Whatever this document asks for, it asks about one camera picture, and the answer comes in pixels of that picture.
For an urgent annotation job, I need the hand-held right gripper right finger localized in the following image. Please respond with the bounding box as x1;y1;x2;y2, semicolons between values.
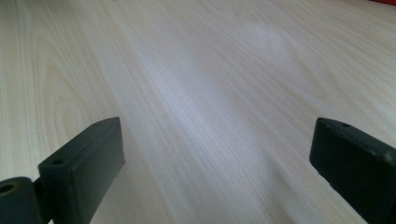
308;117;396;224

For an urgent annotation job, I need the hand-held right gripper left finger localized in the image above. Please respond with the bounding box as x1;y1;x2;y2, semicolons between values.
37;116;127;224

